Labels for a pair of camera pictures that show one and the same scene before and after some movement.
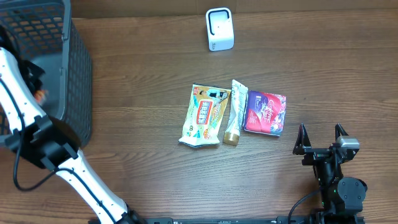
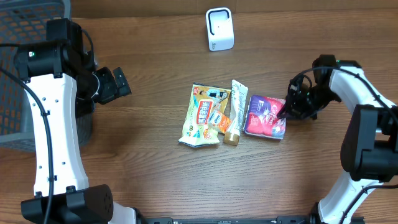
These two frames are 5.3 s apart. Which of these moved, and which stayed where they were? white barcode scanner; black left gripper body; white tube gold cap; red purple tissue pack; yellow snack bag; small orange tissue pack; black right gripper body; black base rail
Moved: small orange tissue pack; black left gripper body; black right gripper body; red purple tissue pack
Stayed: white barcode scanner; black base rail; white tube gold cap; yellow snack bag
